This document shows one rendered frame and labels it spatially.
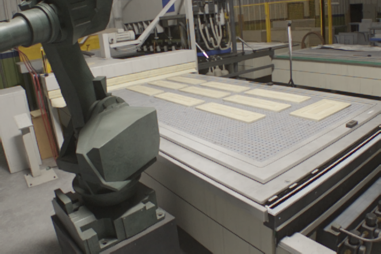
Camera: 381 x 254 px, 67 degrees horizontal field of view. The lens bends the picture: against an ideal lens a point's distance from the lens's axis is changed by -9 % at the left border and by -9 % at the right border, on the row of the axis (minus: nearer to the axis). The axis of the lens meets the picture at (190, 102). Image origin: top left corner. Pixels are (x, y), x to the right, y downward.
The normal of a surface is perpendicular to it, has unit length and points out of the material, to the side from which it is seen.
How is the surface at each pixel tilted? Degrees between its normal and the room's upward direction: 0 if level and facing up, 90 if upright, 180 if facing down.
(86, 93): 80
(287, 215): 90
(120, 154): 90
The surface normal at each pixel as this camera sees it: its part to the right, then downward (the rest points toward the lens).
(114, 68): 0.58, 0.15
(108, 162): 0.73, 0.10
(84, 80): 0.84, -0.12
